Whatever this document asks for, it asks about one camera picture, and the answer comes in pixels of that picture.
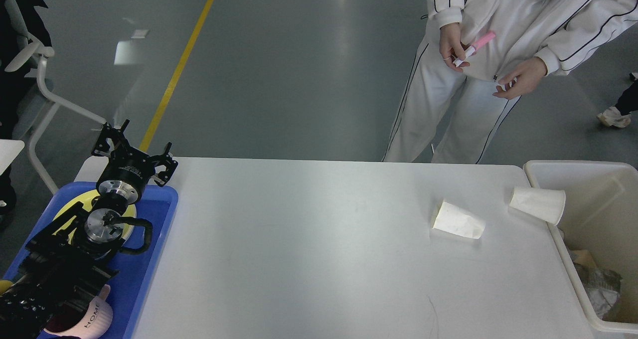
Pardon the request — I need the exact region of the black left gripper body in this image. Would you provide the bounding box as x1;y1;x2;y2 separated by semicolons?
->
96;157;156;202

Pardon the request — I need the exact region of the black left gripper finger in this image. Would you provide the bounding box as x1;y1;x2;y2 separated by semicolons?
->
150;142;178;187
91;119;131;160

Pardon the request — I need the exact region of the yellow plastic plate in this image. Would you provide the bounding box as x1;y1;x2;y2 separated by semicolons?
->
54;189;137;242

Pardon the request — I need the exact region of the pink mug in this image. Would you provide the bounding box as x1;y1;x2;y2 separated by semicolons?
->
44;284;113;339

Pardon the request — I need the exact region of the white paper cup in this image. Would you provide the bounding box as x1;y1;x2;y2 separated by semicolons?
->
432;200;486;239
509;186;567;225

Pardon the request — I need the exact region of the foil wrapper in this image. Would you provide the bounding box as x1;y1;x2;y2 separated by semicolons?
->
574;262;624;321

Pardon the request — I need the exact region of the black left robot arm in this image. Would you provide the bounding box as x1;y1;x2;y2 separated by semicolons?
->
1;121;178;339

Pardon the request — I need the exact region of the white chair at left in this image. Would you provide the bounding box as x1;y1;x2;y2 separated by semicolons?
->
5;0;106;194

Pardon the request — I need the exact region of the white side table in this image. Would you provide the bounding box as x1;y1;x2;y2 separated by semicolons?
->
0;139;25;174

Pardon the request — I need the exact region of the black jacket on chair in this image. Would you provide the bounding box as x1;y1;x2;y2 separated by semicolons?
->
0;0;52;138

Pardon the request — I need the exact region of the blue plastic tray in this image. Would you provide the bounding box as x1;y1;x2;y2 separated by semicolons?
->
2;181;178;339

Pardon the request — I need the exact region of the pink white marker pen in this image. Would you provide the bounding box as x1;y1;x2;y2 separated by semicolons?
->
453;31;496;68

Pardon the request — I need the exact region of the person in white trousers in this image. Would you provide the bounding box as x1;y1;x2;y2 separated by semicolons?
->
383;0;637;164

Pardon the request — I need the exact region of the white plastic bin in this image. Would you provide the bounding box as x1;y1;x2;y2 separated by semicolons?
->
524;160;638;339

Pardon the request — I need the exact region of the person in dark trousers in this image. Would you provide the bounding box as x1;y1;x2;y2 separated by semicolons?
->
597;72;638;129

